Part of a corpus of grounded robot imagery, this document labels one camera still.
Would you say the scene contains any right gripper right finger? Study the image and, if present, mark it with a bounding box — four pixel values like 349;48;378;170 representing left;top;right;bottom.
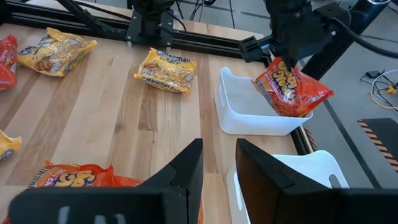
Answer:
236;139;398;224

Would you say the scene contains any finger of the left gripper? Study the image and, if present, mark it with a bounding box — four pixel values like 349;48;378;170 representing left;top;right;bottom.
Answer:
281;55;301;71

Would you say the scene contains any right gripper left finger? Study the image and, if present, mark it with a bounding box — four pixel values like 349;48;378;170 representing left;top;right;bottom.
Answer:
8;139;205;224

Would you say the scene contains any red Maruchan noodle pack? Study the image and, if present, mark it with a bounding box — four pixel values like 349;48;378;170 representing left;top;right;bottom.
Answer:
1;161;205;224
0;34;19;91
251;57;335;118

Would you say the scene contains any yellow Maruchan noodle pack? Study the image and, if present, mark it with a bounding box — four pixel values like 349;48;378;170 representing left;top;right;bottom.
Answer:
17;27;98;78
133;47;197;95
0;129;22;161

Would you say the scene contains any white plastic bin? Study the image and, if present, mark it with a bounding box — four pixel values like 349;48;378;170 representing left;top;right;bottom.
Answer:
226;150;349;224
214;67;313;136

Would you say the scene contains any black hazard-striped floor mat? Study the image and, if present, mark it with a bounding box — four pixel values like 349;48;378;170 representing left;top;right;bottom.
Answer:
356;118;398;174

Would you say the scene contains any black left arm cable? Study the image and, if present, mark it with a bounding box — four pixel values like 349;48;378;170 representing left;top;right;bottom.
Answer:
329;17;398;60

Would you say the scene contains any yellow power plug cable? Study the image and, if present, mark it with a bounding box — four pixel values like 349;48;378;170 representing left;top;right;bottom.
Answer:
369;85;398;110

